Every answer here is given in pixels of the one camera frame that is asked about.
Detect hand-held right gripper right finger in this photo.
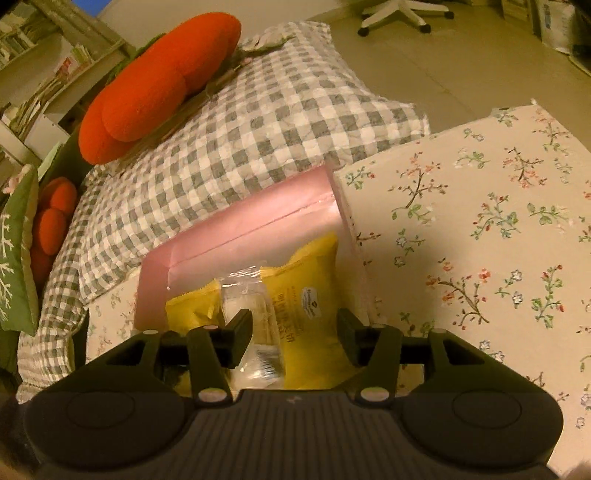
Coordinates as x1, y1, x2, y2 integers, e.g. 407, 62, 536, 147
337, 308, 463, 408

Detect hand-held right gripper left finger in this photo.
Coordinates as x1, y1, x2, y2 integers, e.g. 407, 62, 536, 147
105, 309, 254, 409

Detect clear plastic snack packet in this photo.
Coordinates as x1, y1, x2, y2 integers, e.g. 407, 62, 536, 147
217, 270, 284, 391

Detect large yellow snack packet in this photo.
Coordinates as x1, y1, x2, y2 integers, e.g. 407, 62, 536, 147
259, 232, 365, 389

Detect pink cardboard box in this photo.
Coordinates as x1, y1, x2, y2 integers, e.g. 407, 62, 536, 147
134, 165, 370, 337

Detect small yellow snack packet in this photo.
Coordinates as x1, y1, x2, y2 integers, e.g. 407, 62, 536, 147
165, 279, 232, 398

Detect floral bed sheet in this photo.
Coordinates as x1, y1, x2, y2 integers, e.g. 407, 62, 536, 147
85, 99, 591, 478

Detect grey checked quilt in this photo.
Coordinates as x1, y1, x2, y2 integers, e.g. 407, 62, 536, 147
16, 194, 139, 403

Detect small orange carrot plush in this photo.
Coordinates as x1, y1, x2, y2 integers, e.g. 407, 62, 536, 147
28, 178, 79, 284

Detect green embroidered pillow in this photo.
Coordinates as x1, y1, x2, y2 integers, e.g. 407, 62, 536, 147
0, 164, 43, 333

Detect red plush pillow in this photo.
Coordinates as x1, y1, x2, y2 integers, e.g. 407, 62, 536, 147
78, 11, 243, 164

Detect row of books and papers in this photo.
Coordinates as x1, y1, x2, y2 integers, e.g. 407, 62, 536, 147
0, 9, 100, 134

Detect white office chair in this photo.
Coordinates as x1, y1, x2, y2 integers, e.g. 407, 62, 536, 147
358, 0, 446, 38

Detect white bookshelf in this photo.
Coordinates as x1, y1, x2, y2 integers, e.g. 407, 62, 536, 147
0, 0, 137, 158

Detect cardboard storage boxes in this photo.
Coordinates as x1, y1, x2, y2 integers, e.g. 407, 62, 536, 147
501, 0, 591, 77

